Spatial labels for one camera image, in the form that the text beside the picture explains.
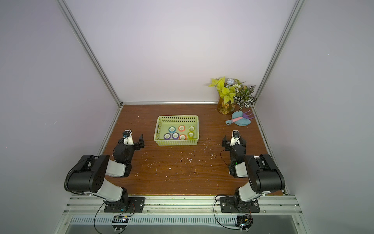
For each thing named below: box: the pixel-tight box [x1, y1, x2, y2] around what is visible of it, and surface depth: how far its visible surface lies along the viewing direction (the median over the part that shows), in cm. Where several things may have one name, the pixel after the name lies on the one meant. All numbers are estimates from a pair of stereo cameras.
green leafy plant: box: [208, 76, 257, 112], surface depth 96 cm
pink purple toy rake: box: [230, 109, 256, 123], surface depth 112 cm
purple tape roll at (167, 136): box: [163, 132, 171, 141], surface depth 102 cm
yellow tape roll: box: [187, 130, 195, 139], surface depth 102 cm
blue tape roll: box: [168, 126, 177, 134], surface depth 105 cm
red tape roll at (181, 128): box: [178, 124, 187, 133], surface depth 105 cm
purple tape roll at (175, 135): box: [171, 132, 180, 140], surface depth 102 cm
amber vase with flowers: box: [217, 97, 236, 116], surface depth 112 cm
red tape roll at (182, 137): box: [179, 134, 187, 140], surface depth 101 cm
